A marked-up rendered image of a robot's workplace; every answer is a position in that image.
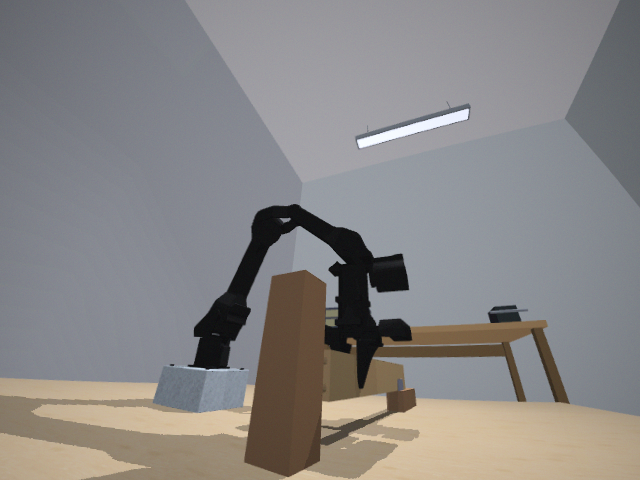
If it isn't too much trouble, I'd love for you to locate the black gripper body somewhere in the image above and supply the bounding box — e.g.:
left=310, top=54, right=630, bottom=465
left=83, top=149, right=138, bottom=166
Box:
left=325, top=290, right=412, bottom=343

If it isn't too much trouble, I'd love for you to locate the long tan wooden rail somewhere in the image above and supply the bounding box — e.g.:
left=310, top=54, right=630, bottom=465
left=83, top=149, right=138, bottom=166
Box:
left=322, top=349, right=406, bottom=402

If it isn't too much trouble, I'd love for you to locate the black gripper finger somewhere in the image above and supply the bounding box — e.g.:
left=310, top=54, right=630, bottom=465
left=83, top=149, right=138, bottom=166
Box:
left=356, top=340, right=384, bottom=389
left=324, top=341, right=352, bottom=354

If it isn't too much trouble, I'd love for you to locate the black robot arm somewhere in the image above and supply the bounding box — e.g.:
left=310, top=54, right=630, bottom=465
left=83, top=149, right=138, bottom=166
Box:
left=188, top=204, right=409, bottom=369

